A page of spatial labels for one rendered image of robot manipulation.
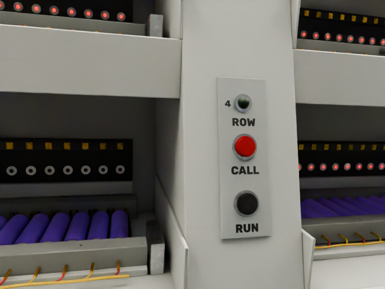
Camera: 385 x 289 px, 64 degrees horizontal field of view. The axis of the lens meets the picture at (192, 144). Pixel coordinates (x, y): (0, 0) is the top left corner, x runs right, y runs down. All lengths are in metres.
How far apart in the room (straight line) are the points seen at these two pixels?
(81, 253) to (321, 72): 0.25
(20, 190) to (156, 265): 0.20
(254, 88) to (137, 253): 0.17
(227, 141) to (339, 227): 0.18
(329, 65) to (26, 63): 0.24
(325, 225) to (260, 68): 0.18
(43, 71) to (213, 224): 0.16
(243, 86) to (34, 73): 0.15
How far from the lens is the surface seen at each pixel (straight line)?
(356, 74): 0.31
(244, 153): 0.23
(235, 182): 0.23
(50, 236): 0.32
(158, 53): 0.24
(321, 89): 0.29
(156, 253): 0.27
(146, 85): 0.24
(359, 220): 0.39
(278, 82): 0.26
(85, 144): 0.39
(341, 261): 0.35
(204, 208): 0.23
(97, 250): 0.28
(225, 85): 0.24
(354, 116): 0.57
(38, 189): 0.41
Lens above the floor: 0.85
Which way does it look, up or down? 5 degrees up
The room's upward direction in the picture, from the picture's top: 1 degrees counter-clockwise
